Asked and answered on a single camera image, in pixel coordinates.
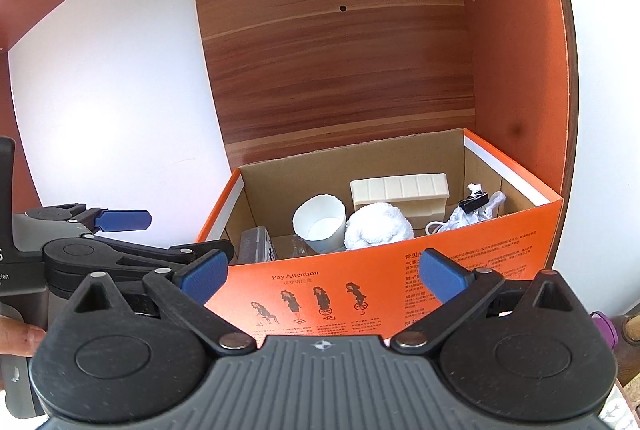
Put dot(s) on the white paper cup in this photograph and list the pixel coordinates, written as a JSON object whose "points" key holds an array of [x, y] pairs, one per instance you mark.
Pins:
{"points": [[320, 230]]}

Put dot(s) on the black binder clip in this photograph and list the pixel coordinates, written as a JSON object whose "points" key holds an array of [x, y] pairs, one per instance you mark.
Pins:
{"points": [[472, 205]]}

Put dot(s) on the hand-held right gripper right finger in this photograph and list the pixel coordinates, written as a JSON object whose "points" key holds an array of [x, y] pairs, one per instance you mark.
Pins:
{"points": [[440, 275]]}

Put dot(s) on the white paper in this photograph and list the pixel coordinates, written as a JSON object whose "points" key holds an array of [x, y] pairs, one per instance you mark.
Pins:
{"points": [[473, 188]]}

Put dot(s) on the cream plastic box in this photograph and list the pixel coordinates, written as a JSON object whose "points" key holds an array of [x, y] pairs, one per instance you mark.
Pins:
{"points": [[400, 192]]}

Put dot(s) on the person's left hand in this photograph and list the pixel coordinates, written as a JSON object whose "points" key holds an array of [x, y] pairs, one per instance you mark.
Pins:
{"points": [[20, 335]]}

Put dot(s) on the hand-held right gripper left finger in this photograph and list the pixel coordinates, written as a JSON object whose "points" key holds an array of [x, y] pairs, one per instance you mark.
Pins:
{"points": [[202, 275]]}

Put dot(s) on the orange cardboard box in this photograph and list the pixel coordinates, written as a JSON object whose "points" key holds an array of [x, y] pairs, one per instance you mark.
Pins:
{"points": [[350, 280]]}

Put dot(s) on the white towel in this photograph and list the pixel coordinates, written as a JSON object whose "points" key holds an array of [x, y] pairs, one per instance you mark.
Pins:
{"points": [[377, 225]]}

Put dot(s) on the brown wooden cabinet frame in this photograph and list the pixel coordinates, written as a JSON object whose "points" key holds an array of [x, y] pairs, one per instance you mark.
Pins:
{"points": [[510, 60]]}

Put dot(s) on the wood grain board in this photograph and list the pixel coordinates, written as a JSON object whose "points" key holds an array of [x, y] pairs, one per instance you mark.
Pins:
{"points": [[340, 75]]}

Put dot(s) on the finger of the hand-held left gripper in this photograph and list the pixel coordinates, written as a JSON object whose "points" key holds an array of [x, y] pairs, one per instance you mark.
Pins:
{"points": [[122, 220], [125, 255]]}

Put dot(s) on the clear plastic case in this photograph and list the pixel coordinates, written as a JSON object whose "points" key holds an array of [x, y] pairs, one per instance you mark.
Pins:
{"points": [[255, 242]]}

